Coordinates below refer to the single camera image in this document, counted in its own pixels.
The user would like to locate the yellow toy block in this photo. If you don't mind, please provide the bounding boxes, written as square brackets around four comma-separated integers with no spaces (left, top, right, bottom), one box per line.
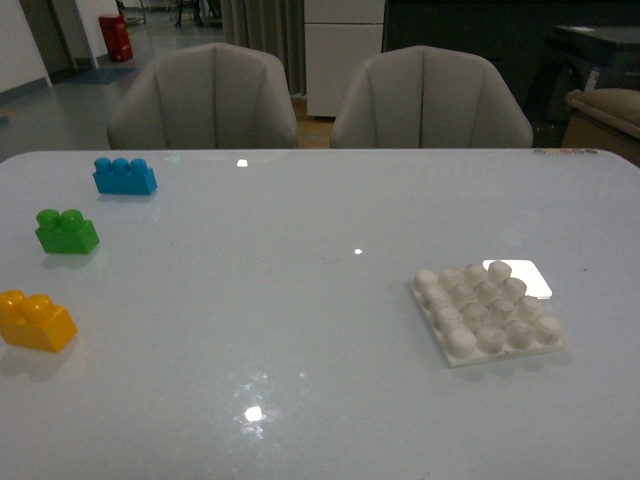
[1,290,78,353]

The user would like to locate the blue toy block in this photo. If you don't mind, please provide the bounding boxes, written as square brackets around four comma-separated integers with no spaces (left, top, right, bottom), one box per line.
[93,157,157,195]

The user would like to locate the green toy block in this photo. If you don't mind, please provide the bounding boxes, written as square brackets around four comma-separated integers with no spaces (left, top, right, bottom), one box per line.
[35,209,100,254]

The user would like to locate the right grey armchair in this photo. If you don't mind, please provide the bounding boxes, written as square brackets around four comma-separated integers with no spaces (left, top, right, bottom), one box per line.
[331,46,533,149]

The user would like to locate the grey armchair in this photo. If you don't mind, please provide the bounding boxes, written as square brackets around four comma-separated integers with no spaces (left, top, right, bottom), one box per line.
[107,43,299,150]
[331,46,533,149]

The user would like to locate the left grey armchair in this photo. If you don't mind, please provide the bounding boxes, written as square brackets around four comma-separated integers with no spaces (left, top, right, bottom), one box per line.
[107,43,299,150]

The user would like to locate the white drawer cabinet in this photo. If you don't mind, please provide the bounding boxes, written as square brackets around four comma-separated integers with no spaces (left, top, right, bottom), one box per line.
[304,0,385,117]

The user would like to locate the grey curtain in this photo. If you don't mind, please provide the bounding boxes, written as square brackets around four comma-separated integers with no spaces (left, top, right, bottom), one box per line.
[221,0,307,96]

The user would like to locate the coloured sticker strip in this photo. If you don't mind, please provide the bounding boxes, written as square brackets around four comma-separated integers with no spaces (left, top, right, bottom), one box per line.
[533,148,599,156]

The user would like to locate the dark kitchen counter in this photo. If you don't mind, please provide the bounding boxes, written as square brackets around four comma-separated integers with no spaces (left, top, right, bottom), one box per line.
[382,1,639,103]

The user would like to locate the red box on floor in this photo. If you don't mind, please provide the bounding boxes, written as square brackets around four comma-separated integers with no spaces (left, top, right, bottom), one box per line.
[99,14,133,62]

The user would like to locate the beige sofa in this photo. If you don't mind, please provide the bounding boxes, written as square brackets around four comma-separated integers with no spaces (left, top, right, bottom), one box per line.
[561,88,639,166]

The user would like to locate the white studded base plate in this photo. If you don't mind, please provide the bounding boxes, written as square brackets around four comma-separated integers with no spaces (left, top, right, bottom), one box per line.
[409,259,567,368]

